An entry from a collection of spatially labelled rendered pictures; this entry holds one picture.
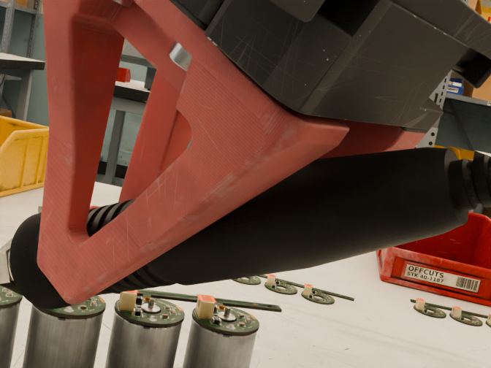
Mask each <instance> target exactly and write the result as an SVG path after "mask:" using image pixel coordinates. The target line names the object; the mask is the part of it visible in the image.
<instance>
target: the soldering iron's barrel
mask: <svg viewBox="0 0 491 368"><path fill-rule="evenodd" d="M11 243H12V239H11V240H9V241H8V242H7V243H6V244H5V245H4V246H2V247H1V248H0V285H1V286H3V287H5V288H7V289H9V290H11V291H13V292H15V293H17V294H20V295H21V296H22V293H21V292H20V291H19V290H18V287H17V286H16V284H15V281H14V280H13V277H12V273H11V269H10V263H9V252H10V246H11Z"/></svg>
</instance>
